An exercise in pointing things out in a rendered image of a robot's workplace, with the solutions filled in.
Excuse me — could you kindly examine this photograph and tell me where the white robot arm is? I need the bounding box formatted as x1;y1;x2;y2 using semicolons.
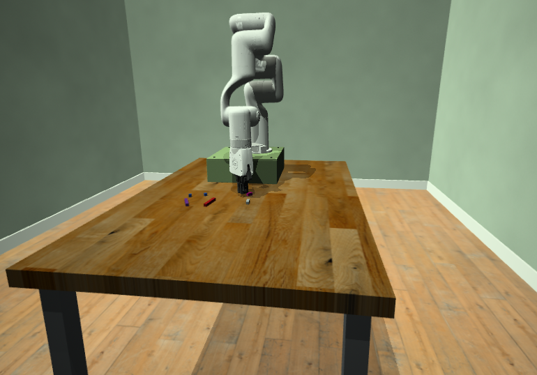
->
220;13;284;154

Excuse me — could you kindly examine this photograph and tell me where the red rod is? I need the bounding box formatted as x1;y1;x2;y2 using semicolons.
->
204;197;215;207

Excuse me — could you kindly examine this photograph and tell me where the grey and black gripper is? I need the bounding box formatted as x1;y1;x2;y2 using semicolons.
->
229;146;253;194

